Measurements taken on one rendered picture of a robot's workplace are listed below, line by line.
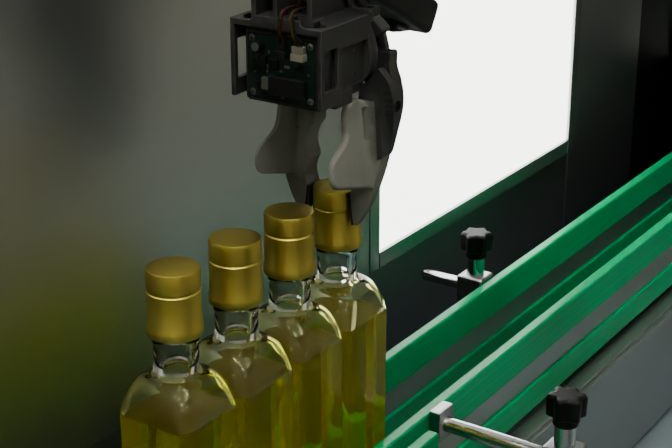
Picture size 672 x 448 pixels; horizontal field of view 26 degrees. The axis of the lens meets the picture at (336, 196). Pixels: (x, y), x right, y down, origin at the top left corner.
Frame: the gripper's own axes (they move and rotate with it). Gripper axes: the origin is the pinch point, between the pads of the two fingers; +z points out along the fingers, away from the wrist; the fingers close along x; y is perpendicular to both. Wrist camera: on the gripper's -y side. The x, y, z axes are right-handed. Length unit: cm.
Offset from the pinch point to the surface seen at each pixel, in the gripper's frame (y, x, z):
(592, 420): -34.0, 6.5, 31.6
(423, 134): -33.2, -11.8, 6.6
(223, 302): 13.3, 0.1, 3.0
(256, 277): 11.6, 1.5, 1.5
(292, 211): 5.9, 0.3, -0.9
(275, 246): 7.5, 0.1, 1.1
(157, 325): 19.1, -0.5, 2.4
